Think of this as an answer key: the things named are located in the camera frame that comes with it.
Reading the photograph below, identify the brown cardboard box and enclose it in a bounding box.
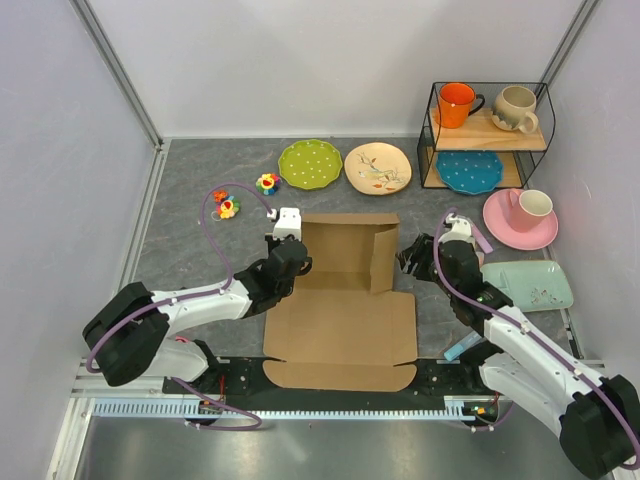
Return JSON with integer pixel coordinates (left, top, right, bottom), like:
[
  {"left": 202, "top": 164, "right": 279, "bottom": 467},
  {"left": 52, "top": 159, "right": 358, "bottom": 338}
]
[{"left": 263, "top": 213, "right": 417, "bottom": 392}]

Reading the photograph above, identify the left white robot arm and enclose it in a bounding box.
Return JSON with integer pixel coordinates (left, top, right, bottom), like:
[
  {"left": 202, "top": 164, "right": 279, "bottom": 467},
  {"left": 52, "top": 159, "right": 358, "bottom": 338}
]
[{"left": 83, "top": 237, "right": 312, "bottom": 393}]

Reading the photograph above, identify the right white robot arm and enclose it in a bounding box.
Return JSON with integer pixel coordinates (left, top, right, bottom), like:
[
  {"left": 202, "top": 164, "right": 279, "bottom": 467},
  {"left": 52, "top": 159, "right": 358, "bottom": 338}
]
[{"left": 396, "top": 234, "right": 639, "bottom": 479}]

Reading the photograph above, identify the purple marker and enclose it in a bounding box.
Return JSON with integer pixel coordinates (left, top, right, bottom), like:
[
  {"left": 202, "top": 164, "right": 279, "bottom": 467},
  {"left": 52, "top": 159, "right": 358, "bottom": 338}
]
[{"left": 471, "top": 226, "right": 494, "bottom": 254}]

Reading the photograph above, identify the pink saucer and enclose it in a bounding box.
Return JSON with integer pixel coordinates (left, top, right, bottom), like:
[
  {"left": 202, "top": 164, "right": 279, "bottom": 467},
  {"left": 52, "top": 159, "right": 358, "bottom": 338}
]
[{"left": 483, "top": 189, "right": 559, "bottom": 251}]

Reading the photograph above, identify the mint green square plate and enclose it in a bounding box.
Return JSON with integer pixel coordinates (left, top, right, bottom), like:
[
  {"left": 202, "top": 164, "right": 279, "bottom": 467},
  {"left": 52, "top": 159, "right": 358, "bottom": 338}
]
[{"left": 481, "top": 260, "right": 574, "bottom": 312}]

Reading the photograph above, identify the pink cup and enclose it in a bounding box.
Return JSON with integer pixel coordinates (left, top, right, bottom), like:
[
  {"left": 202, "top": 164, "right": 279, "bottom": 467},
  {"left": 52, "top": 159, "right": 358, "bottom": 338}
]
[{"left": 507, "top": 189, "right": 554, "bottom": 232}]

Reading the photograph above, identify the blue polka dot plate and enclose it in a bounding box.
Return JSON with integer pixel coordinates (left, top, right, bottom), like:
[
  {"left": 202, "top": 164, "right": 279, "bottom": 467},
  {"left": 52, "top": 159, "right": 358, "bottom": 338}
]
[{"left": 435, "top": 151, "right": 504, "bottom": 195}]

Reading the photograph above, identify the cream plate with branch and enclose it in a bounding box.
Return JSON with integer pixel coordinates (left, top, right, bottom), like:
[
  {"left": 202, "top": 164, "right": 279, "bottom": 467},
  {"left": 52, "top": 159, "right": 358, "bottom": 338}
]
[{"left": 344, "top": 142, "right": 412, "bottom": 196}]

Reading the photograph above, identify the blue marker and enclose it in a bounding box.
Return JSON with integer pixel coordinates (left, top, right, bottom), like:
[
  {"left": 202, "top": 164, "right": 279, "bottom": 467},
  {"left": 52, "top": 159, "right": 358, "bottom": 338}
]
[{"left": 444, "top": 331, "right": 483, "bottom": 362}]

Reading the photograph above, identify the rainbow flower plush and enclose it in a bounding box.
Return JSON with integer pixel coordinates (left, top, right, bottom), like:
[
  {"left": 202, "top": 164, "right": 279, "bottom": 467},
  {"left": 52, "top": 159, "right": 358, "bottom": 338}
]
[{"left": 255, "top": 173, "right": 281, "bottom": 196}]

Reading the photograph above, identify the small orange flower toy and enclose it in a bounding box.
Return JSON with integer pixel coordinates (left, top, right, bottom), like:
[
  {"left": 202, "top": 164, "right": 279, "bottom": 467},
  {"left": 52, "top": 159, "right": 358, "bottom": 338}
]
[{"left": 212, "top": 190, "right": 229, "bottom": 204}]

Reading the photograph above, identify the green polka dot plate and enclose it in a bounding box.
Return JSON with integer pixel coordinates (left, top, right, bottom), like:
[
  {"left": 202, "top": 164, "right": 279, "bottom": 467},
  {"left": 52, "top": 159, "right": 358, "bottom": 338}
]
[{"left": 278, "top": 139, "right": 343, "bottom": 190}]

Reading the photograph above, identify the orange mug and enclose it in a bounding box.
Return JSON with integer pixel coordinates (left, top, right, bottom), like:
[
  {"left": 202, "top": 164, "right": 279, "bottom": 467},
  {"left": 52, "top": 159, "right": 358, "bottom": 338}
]
[{"left": 436, "top": 82, "right": 485, "bottom": 129}]

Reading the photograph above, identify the beige ceramic mug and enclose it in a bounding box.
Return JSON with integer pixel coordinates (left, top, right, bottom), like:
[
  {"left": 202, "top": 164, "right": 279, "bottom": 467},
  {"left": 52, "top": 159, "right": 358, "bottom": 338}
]
[{"left": 491, "top": 85, "right": 539, "bottom": 135}]

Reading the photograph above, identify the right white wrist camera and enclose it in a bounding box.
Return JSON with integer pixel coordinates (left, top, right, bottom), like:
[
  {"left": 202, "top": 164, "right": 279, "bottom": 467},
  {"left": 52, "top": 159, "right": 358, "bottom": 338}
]
[{"left": 439, "top": 213, "right": 475, "bottom": 246}]

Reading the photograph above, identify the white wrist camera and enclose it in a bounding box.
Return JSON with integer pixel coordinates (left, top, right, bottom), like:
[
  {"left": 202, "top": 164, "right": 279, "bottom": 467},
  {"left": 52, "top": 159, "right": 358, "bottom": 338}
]
[
  {"left": 267, "top": 207, "right": 302, "bottom": 241},
  {"left": 439, "top": 213, "right": 475, "bottom": 246}
]

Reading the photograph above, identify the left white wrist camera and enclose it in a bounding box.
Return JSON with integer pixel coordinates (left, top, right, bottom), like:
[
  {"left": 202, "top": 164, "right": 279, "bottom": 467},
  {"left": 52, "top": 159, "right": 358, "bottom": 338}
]
[{"left": 267, "top": 207, "right": 302, "bottom": 241}]

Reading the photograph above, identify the flower plush keychain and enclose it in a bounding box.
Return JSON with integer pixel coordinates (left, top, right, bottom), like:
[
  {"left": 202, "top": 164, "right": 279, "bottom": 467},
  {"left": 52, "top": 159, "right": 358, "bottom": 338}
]
[{"left": 211, "top": 196, "right": 241, "bottom": 222}]

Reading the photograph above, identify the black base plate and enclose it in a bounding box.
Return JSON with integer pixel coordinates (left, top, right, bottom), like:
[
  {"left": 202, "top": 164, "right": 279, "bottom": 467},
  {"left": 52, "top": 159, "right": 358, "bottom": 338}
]
[{"left": 192, "top": 357, "right": 494, "bottom": 411}]

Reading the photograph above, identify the black wire shelf rack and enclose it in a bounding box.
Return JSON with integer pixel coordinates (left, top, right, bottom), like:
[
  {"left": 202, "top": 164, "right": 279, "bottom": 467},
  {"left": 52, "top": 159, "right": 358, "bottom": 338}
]
[{"left": 417, "top": 81, "right": 556, "bottom": 189}]

